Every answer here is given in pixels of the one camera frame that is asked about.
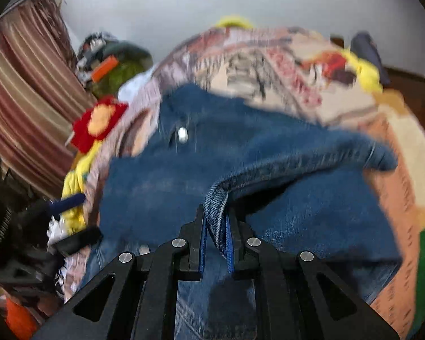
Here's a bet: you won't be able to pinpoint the pile of small clutter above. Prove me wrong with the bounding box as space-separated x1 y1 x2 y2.
77 33 118 78

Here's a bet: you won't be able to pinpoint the white cloth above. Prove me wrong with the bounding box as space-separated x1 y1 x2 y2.
118 70 157 104

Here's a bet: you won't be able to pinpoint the red and orange plush flower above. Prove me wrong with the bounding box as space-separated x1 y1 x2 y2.
71 95 128 153

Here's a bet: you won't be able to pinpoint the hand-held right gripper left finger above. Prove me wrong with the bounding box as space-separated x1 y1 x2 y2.
32 203 208 340

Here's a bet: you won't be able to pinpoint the orange box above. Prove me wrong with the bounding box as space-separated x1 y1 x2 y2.
91 56 120 81

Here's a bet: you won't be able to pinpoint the yellow printed cloth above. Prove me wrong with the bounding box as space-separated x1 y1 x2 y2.
62 142 103 234

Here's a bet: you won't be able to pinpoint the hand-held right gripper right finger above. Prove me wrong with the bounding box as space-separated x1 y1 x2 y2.
226 212 401 340

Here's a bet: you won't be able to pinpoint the dark blue cloth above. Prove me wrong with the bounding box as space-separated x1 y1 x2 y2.
350 31 391 86

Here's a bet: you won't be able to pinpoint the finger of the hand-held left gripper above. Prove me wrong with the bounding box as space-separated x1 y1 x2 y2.
48 194 86 217
54 226 104 253

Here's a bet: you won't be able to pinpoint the printed blanket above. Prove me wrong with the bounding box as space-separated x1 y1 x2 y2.
62 26 425 340

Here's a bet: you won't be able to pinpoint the striped curtain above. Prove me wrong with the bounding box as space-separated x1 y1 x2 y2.
0 0 98 199

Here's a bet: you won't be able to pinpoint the orange clothing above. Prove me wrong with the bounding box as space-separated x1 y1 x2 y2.
5 297 40 340

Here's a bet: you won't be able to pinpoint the blue denim jeans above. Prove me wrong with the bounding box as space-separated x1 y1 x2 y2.
80 83 402 340

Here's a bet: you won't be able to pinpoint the yellow bed sheet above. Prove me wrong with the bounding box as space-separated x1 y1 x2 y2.
214 15 384 93

